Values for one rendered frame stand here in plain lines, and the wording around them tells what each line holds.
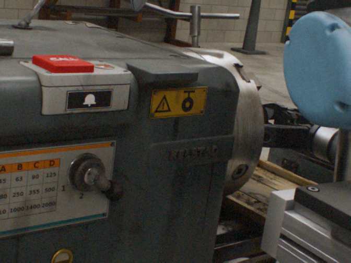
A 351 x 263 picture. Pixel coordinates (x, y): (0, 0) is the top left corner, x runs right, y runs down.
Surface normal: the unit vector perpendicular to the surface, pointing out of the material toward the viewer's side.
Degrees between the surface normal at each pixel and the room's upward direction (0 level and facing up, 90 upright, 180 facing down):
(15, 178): 90
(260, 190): 0
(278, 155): 88
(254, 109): 65
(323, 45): 97
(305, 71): 97
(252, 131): 78
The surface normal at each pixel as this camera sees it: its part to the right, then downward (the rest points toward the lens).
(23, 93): 0.64, -0.03
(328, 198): 0.14, -0.95
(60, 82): 0.62, 0.29
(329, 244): -0.83, 0.04
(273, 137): 0.10, 0.24
